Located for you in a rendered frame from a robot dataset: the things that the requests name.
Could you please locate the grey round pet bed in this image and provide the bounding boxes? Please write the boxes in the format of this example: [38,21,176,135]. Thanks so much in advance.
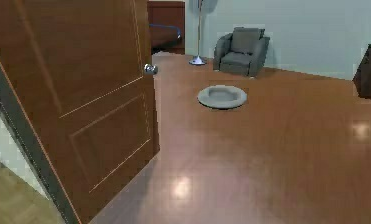
[197,84,248,110]

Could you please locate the silver round door knob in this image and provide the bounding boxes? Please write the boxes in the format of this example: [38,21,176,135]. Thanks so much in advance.
[143,63,159,76]

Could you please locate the grey armchair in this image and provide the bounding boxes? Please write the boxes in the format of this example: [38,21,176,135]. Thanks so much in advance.
[212,26,271,78]

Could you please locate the brown wooden room door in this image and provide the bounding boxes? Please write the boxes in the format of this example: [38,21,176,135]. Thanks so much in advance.
[0,0,161,224]

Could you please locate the dark brown cabinet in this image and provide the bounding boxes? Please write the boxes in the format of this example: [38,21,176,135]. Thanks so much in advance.
[352,43,371,100]

